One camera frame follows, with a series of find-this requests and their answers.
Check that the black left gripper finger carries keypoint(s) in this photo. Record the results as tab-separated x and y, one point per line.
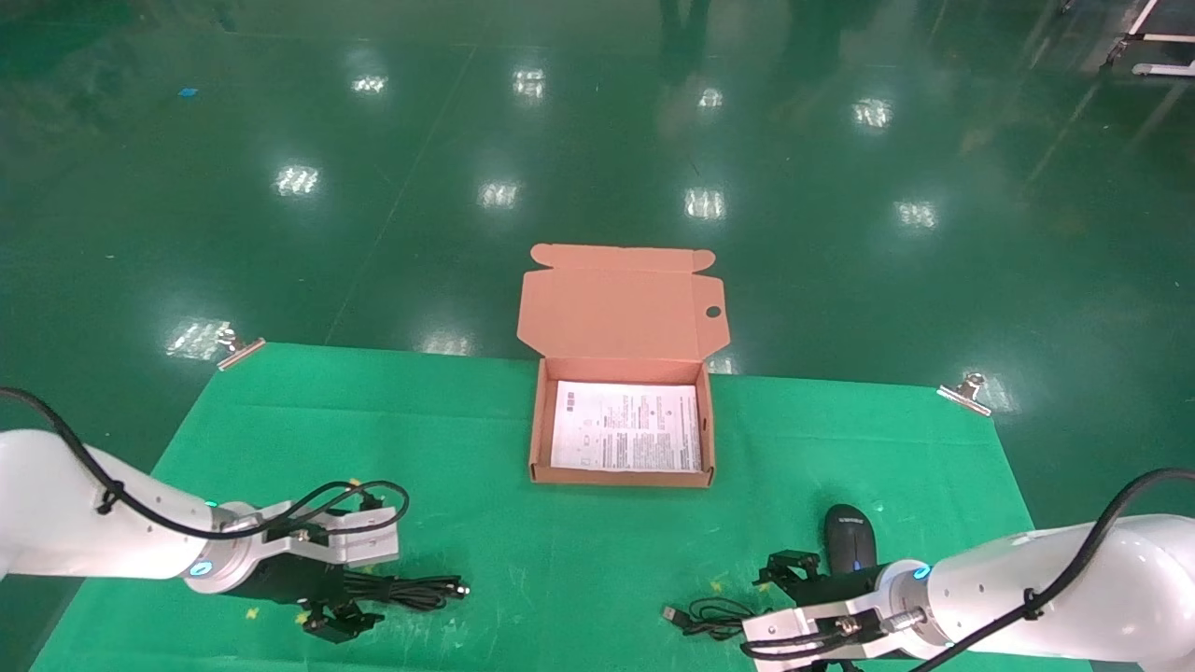
341	621

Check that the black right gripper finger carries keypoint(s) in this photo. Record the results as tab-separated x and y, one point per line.
836	665
789	569

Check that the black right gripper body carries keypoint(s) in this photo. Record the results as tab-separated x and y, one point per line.
850	583

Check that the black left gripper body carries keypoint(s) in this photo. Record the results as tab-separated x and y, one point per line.
280	580

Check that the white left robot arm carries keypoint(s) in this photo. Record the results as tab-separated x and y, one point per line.
65	509

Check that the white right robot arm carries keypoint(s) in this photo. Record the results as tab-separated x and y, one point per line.
1064	597

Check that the orange cardboard box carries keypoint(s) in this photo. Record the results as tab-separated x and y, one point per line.
621	313

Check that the white printed instruction sheet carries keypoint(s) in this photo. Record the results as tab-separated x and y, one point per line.
625	425

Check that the metal binder clip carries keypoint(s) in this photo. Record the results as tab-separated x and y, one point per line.
966	392
238	350

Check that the green table cloth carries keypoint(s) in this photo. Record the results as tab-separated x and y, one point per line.
560	551

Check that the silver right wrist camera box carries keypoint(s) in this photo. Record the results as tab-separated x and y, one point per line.
812	623

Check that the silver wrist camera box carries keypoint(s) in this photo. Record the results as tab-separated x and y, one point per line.
359	546
812	623

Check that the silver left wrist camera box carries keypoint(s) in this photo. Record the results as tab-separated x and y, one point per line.
359	546

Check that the white metal frame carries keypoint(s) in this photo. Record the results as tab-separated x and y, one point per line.
1153	37

